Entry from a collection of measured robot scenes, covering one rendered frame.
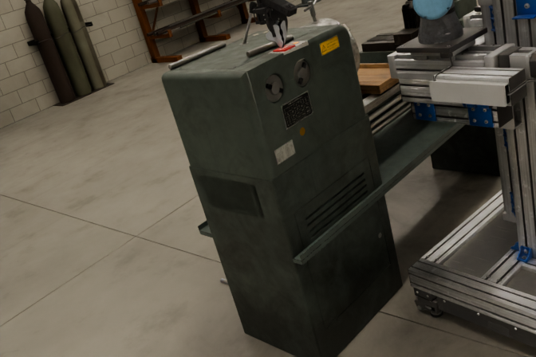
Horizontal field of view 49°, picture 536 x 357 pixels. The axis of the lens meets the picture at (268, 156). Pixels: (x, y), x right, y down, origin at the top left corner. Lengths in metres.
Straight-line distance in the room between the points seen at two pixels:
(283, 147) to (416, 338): 1.00
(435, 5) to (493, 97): 0.33
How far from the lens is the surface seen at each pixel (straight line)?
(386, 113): 2.72
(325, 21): 2.54
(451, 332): 2.57
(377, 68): 2.95
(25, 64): 8.93
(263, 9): 2.05
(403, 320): 2.65
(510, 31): 2.16
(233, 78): 1.94
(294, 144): 2.09
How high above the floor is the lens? 1.69
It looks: 22 degrees down
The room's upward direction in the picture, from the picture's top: 16 degrees counter-clockwise
